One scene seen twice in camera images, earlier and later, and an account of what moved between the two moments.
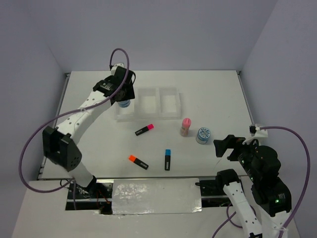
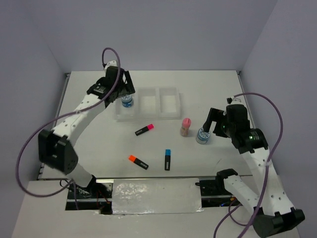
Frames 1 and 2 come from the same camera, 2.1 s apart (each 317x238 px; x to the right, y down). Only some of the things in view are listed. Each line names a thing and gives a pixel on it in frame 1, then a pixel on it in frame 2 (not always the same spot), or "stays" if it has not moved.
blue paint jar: x=203 y=134 stays
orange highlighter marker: x=132 y=158 stays
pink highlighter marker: x=144 y=129 stays
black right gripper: x=230 y=140 -> x=213 y=115
